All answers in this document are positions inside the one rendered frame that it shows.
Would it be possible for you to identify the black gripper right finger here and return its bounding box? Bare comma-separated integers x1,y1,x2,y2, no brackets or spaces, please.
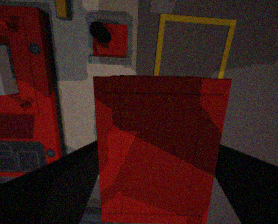
215,144,278,224

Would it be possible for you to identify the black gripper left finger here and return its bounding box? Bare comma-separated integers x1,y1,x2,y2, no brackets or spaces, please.
0,140,99,224

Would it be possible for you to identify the yellow flat bar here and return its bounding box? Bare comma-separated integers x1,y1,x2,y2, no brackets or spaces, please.
154,13,237,79

